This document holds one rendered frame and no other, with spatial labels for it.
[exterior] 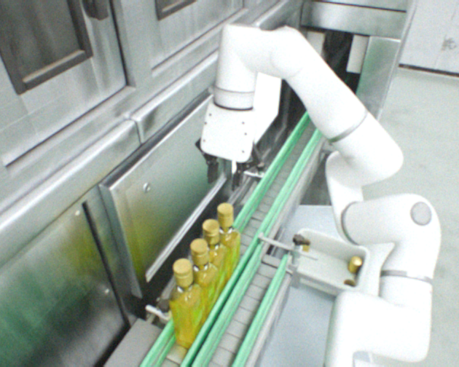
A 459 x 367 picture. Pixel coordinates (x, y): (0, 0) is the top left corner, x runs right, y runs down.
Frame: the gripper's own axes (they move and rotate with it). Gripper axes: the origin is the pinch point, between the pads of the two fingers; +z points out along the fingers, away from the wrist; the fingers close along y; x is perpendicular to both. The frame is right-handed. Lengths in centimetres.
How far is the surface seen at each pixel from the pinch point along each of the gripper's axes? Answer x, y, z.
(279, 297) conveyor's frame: 11.7, 14.4, 35.5
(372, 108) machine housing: 101, 19, 3
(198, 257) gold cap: -10.0, 0.6, 13.9
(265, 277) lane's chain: 15.8, 8.8, 34.3
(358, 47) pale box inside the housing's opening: 105, 7, -18
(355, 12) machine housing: 92, 4, -31
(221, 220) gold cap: 1.3, -0.1, 11.3
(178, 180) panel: 3.7, -13.0, 6.4
